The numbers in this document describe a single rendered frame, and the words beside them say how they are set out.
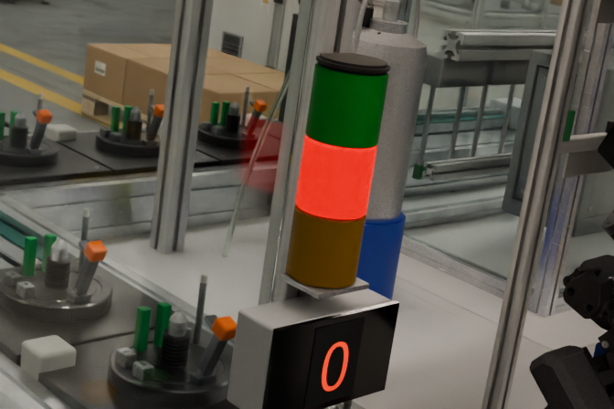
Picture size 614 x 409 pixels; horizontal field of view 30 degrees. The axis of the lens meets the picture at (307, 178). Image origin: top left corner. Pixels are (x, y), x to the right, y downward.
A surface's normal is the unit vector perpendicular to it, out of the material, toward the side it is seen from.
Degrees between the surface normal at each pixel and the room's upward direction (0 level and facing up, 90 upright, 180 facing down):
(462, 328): 0
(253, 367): 90
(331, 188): 90
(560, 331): 0
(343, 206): 90
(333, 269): 90
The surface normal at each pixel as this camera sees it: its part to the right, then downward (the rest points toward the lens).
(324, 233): -0.13, 0.25
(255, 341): -0.72, 0.08
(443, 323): 0.14, -0.95
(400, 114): 0.48, 0.29
